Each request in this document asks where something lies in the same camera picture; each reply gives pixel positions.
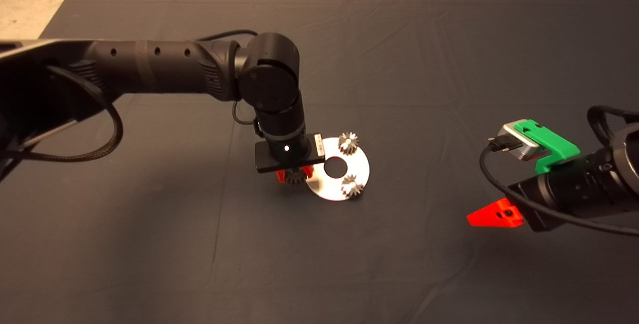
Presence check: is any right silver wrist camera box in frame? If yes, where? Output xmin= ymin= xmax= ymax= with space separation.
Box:
xmin=499 ymin=123 xmax=543 ymax=163

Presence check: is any right black camera cable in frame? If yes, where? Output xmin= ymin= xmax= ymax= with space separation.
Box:
xmin=479 ymin=136 xmax=639 ymax=238

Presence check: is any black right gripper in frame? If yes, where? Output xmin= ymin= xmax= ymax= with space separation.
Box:
xmin=466 ymin=157 xmax=609 ymax=233

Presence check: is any round metal carrier plate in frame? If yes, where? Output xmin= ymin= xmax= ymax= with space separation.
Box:
xmin=305 ymin=137 xmax=371 ymax=202

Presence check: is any right green camera mount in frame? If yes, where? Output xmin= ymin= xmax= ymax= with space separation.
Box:
xmin=514 ymin=120 xmax=582 ymax=174

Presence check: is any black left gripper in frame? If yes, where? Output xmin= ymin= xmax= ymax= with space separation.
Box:
xmin=255 ymin=133 xmax=326 ymax=185

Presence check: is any small steel planetary gear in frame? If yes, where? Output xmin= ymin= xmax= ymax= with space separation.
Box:
xmin=341 ymin=174 xmax=365 ymax=200
xmin=285 ymin=166 xmax=307 ymax=185
xmin=338 ymin=132 xmax=360 ymax=156

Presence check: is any dark grey table cloth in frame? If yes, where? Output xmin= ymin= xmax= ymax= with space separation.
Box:
xmin=0 ymin=0 xmax=639 ymax=324

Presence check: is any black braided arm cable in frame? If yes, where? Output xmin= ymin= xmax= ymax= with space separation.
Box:
xmin=586 ymin=105 xmax=639 ymax=147
xmin=0 ymin=66 xmax=124 ymax=163

